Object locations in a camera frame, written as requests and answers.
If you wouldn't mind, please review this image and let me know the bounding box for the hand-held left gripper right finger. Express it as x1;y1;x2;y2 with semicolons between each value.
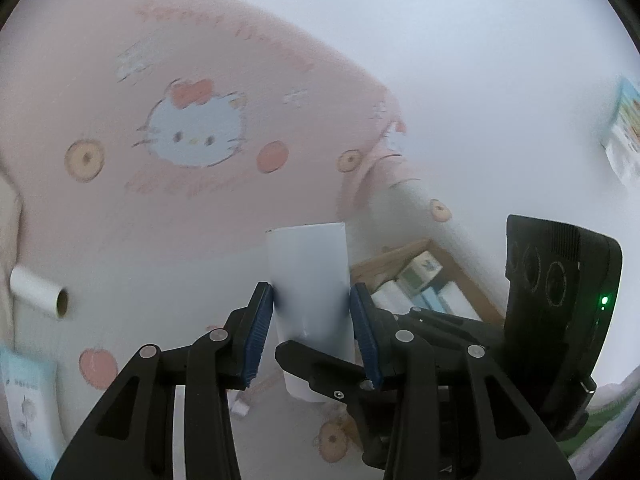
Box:
349;282;576;480

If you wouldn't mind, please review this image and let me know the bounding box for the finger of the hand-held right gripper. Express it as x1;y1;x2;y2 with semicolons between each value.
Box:
395;306;506;356
275;339;401;468

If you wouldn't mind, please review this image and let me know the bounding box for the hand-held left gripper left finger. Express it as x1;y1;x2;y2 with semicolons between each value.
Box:
50;281;275;480

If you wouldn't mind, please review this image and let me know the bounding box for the light blue tissue packet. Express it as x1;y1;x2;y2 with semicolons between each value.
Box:
0;347;63;478

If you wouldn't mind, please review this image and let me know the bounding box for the plain blue packet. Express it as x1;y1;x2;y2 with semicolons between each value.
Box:
412;287;451;313

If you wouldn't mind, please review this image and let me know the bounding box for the green white carton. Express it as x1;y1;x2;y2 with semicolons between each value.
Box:
397;255;445;296

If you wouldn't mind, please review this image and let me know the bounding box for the red white sachet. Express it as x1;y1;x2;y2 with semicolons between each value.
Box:
227;391;253;417

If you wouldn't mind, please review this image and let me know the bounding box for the green white cloth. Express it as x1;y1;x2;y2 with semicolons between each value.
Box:
570;365;640;466

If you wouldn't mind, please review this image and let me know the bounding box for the pink white printed blanket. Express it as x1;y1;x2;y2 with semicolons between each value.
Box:
0;0;456;480

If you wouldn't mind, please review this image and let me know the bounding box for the colourful packet at right edge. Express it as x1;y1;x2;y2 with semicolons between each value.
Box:
602;77;640;186

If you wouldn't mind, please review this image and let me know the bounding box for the cream printed pillow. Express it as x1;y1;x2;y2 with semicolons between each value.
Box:
0;170;23;351

